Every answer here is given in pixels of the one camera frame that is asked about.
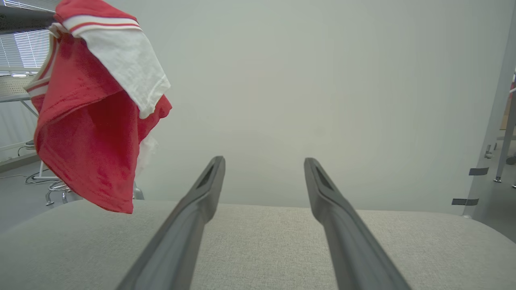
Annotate chrome stool base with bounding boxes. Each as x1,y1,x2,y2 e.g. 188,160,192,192
45,179,74,206

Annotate red and white jersey shirt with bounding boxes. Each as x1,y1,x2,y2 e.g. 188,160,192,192
23,0,173,214

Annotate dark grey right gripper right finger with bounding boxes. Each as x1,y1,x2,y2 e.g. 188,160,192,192
304,157,412,290

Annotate white window blinds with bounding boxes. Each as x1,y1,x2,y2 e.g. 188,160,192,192
0,0,61,75

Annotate grey metal table leg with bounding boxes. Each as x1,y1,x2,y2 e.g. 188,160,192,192
493,81,516,184

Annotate white desk frame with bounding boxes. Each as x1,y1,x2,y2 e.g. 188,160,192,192
0,93,61,180

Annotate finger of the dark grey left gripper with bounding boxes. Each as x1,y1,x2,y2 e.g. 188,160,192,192
0,6,56,35

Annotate grey fabric sofa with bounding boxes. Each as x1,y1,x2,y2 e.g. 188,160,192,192
0,199,516,290

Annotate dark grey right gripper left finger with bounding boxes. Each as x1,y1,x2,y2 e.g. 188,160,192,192
116,156,226,290

